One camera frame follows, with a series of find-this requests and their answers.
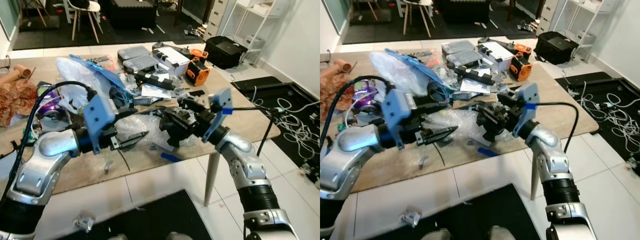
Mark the crumpled silver wrapper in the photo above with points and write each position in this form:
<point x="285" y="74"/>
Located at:
<point x="84" y="223"/>
<point x="411" y="218"/>

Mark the white chair with wooden legs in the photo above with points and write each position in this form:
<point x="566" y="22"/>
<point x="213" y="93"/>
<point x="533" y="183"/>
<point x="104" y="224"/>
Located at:
<point x="417" y="3"/>
<point x="82" y="6"/>

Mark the clear plastic bag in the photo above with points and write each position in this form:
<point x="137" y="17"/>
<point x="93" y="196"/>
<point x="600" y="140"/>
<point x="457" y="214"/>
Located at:
<point x="392" y="70"/>
<point x="75" y="75"/>

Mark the small orange tool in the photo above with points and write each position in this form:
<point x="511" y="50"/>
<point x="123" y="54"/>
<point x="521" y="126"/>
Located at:
<point x="199" y="53"/>
<point x="523" y="49"/>

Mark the grey robot left foot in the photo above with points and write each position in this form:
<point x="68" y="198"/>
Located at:
<point x="436" y="235"/>
<point x="117" y="237"/>

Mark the white rectangular box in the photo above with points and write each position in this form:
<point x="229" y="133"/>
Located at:
<point x="497" y="52"/>
<point x="172" y="57"/>

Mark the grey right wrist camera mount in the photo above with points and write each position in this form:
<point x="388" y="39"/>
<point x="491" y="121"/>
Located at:
<point x="220" y="105"/>
<point x="528" y="100"/>

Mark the dark floor rug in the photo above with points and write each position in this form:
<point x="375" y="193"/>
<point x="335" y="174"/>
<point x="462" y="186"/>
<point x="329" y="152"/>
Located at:
<point x="450" y="32"/>
<point x="125" y="37"/>

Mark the tapered wooden table leg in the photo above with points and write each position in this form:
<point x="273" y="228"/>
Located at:
<point x="211" y="180"/>
<point x="535" y="175"/>

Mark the blue tape strip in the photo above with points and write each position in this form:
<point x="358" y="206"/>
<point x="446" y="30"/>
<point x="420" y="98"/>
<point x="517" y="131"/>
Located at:
<point x="487" y="152"/>
<point x="171" y="157"/>

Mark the large grey organizer box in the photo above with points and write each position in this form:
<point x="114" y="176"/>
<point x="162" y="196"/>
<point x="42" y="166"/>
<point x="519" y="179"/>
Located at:
<point x="465" y="58"/>
<point x="140" y="63"/>

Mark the long black tool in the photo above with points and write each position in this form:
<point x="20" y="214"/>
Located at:
<point x="475" y="75"/>
<point x="155" y="80"/>

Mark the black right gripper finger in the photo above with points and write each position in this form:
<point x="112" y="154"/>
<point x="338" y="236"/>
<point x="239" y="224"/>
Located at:
<point x="491" y="135"/>
<point x="168" y="122"/>
<point x="175" y="140"/>
<point x="485" y="116"/>

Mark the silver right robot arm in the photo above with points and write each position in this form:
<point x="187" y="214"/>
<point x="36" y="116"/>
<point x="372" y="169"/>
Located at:
<point x="245" y="165"/>
<point x="550" y="160"/>

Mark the blue plastic lid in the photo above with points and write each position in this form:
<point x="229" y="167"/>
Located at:
<point x="100" y="70"/>
<point x="415" y="65"/>

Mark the grey robot foot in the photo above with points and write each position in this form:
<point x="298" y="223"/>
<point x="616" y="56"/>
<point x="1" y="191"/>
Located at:
<point x="501" y="234"/>
<point x="180" y="236"/>
<point x="117" y="237"/>
<point x="436" y="235"/>

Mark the white shelf unit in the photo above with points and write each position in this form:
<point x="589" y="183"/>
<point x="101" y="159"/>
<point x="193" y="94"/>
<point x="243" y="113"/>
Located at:
<point x="248" y="9"/>
<point x="582" y="7"/>

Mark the white paper sheet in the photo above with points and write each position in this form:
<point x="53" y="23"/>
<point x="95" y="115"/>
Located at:
<point x="155" y="91"/>
<point x="475" y="86"/>

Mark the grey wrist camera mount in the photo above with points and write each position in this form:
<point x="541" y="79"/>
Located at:
<point x="220" y="105"/>
<point x="528" y="100"/>
<point x="99" y="112"/>
<point x="397" y="112"/>

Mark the small grey organizer box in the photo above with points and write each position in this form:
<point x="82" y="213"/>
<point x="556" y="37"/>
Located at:
<point x="132" y="52"/>
<point x="457" y="47"/>

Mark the black round object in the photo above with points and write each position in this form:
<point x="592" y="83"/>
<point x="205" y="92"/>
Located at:
<point x="438" y="92"/>
<point x="120" y="97"/>

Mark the small grey metal clip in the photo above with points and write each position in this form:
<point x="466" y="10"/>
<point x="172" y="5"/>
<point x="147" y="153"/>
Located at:
<point x="423" y="162"/>
<point x="107" y="167"/>

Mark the orange and black power tool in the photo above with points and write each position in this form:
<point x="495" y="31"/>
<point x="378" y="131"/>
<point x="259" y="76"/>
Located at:
<point x="197" y="75"/>
<point x="521" y="70"/>

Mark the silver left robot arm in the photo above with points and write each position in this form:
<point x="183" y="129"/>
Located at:
<point x="345" y="170"/>
<point x="35" y="175"/>

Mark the shiny purple object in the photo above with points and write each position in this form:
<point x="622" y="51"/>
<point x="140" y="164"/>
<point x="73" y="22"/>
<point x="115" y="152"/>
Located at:
<point x="50" y="106"/>
<point x="367" y="102"/>

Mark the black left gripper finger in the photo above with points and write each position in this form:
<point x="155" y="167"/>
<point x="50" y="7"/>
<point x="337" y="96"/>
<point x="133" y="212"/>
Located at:
<point x="130" y="137"/>
<point x="427" y="141"/>
<point x="121" y="145"/>
<point x="435" y="133"/>

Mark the black cabinet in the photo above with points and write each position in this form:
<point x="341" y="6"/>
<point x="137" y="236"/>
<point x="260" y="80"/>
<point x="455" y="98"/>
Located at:
<point x="465" y="11"/>
<point x="132" y="15"/>

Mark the black carry case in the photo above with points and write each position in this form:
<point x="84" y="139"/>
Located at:
<point x="555" y="47"/>
<point x="225" y="52"/>

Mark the white drawer unit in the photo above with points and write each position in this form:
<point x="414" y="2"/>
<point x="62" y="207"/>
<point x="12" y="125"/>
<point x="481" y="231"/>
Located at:
<point x="217" y="17"/>
<point x="547" y="12"/>

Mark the red patterned cloth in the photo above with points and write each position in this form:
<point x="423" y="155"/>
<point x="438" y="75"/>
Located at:
<point x="15" y="100"/>
<point x="332" y="95"/>

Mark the grey robot right foot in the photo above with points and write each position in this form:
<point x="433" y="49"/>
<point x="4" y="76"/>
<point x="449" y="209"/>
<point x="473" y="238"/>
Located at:
<point x="180" y="236"/>
<point x="501" y="234"/>

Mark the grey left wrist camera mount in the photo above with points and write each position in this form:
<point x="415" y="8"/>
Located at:
<point x="99" y="112"/>
<point x="397" y="112"/>

